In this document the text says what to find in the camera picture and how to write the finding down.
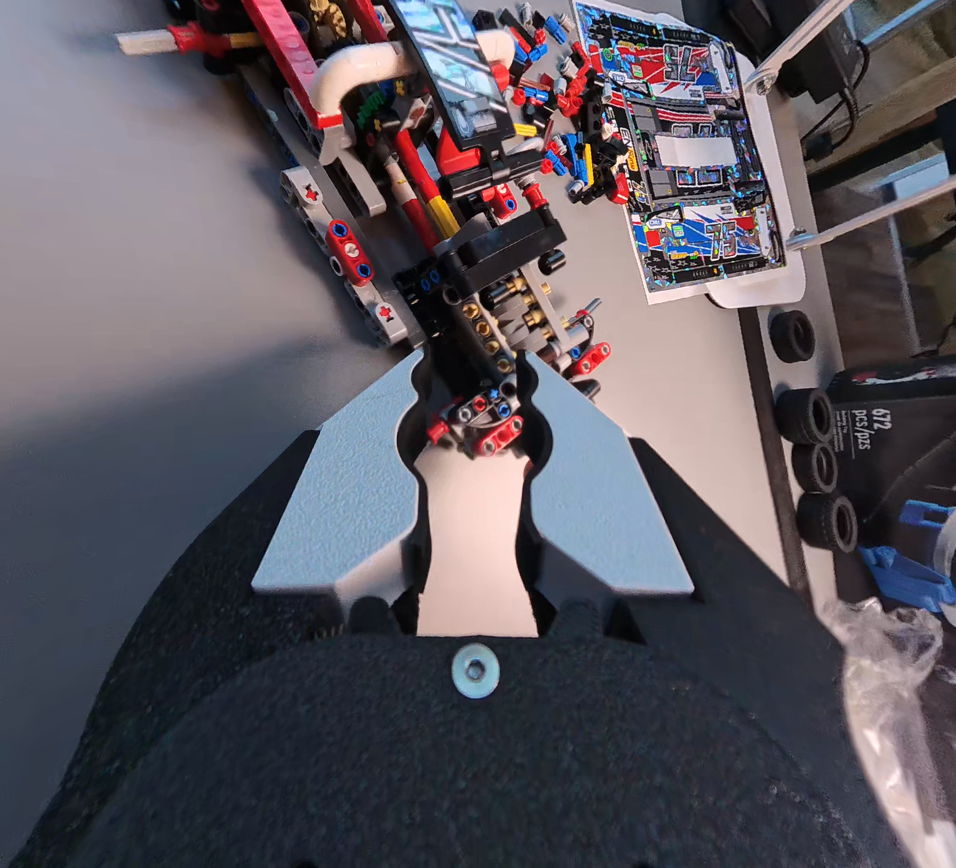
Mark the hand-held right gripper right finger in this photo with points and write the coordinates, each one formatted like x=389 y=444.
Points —
x=612 y=509

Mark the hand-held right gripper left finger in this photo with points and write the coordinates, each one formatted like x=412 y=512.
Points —
x=336 y=509

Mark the lego race car model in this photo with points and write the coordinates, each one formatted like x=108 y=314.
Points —
x=448 y=226

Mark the red black lego beam assembly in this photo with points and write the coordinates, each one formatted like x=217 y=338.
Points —
x=261 y=2

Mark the black lego box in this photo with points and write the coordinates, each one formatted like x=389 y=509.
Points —
x=896 y=450

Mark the pile of mixed lego pieces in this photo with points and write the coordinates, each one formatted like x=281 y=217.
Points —
x=567 y=106

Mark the black rubber tire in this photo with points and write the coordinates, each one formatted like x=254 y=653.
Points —
x=788 y=336
x=806 y=468
x=814 y=524
x=795 y=416

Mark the clear plastic bag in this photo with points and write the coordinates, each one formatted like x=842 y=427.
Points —
x=896 y=719

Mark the holographic sticker sheet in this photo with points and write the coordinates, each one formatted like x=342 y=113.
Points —
x=687 y=151

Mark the white stand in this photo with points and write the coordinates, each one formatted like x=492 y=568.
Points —
x=784 y=136

